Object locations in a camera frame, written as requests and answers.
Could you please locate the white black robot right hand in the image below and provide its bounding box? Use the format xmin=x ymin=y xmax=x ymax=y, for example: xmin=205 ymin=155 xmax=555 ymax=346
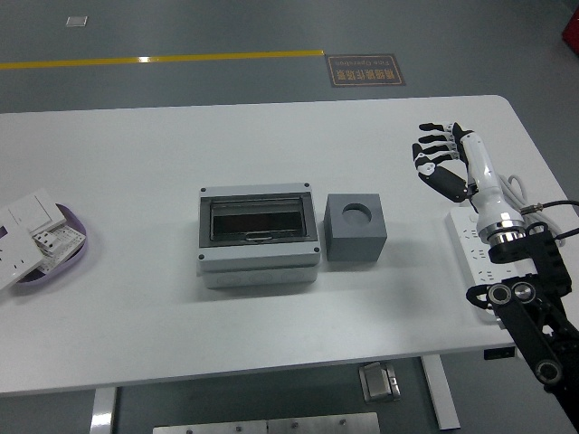
xmin=410 ymin=120 xmax=527 ymax=241

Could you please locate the grey box with clear lid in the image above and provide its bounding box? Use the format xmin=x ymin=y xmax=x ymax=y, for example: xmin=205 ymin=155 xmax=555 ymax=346
xmin=196 ymin=182 xmax=322 ymax=290

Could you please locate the grey cube with round hole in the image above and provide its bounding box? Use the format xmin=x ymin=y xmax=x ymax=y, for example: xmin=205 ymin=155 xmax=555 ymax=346
xmin=323 ymin=193 xmax=389 ymax=262

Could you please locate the black table control box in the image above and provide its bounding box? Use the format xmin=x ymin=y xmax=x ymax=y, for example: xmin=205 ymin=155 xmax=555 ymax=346
xmin=482 ymin=346 xmax=517 ymax=362

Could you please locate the metal floor socket box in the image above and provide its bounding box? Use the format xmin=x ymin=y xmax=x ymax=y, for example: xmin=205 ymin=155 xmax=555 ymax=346
xmin=358 ymin=361 xmax=403 ymax=403

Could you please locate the white power strip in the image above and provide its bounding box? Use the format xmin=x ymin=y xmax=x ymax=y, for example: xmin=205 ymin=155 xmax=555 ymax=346
xmin=444 ymin=205 xmax=537 ymax=325

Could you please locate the brown floor sign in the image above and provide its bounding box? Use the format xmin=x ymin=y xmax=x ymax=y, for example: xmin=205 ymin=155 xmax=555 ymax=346
xmin=325 ymin=53 xmax=407 ymax=88

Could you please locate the red object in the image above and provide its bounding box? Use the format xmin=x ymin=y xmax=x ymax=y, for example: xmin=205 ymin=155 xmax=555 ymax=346
xmin=560 ymin=8 xmax=579 ymax=47

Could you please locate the white table leg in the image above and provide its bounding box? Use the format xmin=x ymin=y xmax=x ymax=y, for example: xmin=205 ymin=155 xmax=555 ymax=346
xmin=421 ymin=355 xmax=461 ymax=430
xmin=89 ymin=387 xmax=118 ymax=434

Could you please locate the purple tray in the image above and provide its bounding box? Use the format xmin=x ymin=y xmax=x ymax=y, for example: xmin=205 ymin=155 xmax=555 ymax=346
xmin=8 ymin=203 xmax=89 ymax=296

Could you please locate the white socket module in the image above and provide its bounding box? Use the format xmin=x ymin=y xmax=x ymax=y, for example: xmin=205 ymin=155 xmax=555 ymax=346
xmin=27 ymin=220 xmax=87 ymax=275

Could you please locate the metal base plate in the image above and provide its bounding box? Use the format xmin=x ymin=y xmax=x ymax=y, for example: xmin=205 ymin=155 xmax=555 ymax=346
xmin=152 ymin=411 xmax=381 ymax=434

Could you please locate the large white switch plate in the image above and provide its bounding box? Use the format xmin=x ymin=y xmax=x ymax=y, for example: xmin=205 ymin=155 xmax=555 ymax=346
xmin=0 ymin=188 xmax=69 ymax=293

